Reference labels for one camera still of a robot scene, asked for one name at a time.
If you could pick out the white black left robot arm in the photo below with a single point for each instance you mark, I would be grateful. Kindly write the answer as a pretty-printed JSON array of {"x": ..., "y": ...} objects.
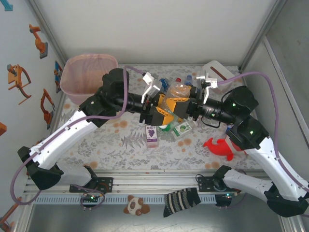
[{"x": 62, "y": 141}]

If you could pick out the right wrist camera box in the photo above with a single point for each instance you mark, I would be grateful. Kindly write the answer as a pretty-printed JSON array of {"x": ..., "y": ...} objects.
[{"x": 212, "y": 84}]

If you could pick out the grape juice bottle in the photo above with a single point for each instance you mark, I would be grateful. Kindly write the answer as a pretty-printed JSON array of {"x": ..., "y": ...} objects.
[{"x": 152, "y": 137}]

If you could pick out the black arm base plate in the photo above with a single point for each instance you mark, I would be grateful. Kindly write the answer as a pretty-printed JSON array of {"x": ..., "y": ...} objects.
[
  {"x": 107, "y": 184},
  {"x": 204, "y": 184}
]

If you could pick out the crushed blue label bottle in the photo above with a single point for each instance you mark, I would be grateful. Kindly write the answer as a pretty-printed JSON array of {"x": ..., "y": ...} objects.
[{"x": 165, "y": 82}]

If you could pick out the red toothy monster toy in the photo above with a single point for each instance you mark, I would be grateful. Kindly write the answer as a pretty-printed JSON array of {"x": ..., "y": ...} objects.
[{"x": 237, "y": 148}]

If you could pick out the white tissue box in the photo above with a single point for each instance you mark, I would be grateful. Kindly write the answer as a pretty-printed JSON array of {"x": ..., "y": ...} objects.
[{"x": 217, "y": 66}]

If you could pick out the beige bin with pink liner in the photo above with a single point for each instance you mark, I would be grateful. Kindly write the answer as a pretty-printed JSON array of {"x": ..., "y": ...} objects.
[{"x": 79, "y": 77}]

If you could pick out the brown white panda plush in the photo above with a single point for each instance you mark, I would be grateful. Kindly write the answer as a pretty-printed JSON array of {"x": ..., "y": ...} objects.
[{"x": 134, "y": 205}]

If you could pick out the red shark toy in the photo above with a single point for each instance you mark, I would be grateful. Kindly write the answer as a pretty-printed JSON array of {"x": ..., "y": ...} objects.
[{"x": 217, "y": 148}]

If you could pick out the aluminium frame post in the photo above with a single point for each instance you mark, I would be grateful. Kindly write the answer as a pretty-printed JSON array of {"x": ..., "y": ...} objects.
[
  {"x": 268, "y": 24},
  {"x": 46, "y": 26}
]

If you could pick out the lime label clear bottle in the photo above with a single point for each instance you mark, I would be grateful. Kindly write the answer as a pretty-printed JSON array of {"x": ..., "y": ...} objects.
[{"x": 183, "y": 129}]

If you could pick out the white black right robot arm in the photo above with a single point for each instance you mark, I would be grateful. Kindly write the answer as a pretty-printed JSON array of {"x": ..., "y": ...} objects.
[{"x": 275, "y": 169}]

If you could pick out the blue orange wall decal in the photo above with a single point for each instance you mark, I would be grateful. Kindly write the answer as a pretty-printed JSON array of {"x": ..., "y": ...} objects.
[{"x": 58, "y": 77}]

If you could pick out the red label red-cap bottle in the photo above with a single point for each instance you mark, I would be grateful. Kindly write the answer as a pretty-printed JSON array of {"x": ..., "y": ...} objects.
[{"x": 178, "y": 79}]

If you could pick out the aluminium rail beam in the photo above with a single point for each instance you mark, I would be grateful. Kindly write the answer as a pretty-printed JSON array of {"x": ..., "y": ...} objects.
[{"x": 157, "y": 183}]

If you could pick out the black white striped sock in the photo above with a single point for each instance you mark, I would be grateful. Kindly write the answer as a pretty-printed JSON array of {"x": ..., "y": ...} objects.
[{"x": 178, "y": 200}]

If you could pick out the small lit circuit board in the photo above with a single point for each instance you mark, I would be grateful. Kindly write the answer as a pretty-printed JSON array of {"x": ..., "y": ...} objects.
[
  {"x": 224, "y": 198},
  {"x": 90, "y": 197}
]

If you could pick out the grey side panel bar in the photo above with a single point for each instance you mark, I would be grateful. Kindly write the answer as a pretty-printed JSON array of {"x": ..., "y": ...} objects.
[{"x": 286, "y": 89}]

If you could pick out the green plastic soda bottle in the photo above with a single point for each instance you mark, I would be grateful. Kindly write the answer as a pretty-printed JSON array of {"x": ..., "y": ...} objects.
[{"x": 166, "y": 127}]

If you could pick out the floral tablecloth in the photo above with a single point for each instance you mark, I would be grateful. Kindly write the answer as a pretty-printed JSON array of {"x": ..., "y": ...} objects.
[{"x": 135, "y": 157}]

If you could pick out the amber tea bottle red label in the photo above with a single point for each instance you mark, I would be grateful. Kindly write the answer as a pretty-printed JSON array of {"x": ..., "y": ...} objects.
[{"x": 179, "y": 89}]

